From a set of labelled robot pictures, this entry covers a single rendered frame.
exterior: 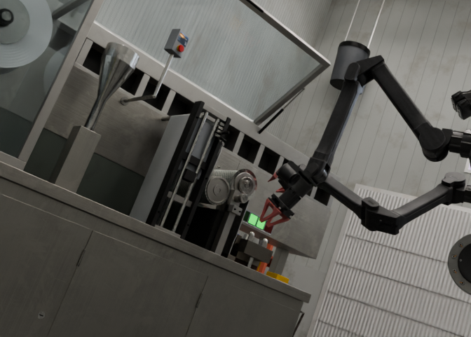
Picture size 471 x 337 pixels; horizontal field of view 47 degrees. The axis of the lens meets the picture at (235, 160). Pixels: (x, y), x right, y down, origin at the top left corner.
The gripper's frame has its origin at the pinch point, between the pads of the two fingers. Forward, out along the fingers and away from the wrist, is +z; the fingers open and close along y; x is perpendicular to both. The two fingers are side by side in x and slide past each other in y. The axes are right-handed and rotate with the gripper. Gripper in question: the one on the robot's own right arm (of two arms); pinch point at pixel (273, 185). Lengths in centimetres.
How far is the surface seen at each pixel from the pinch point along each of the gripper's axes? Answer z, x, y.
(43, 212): -4, -98, -51
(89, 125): 14, -51, -68
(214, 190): 9.5, -22.3, -15.5
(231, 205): 6.7, -22.3, -6.2
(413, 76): 207, 685, 118
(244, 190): 5.8, -10.9, -6.9
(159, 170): 21, -31, -37
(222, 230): 12.2, -30.4, -0.2
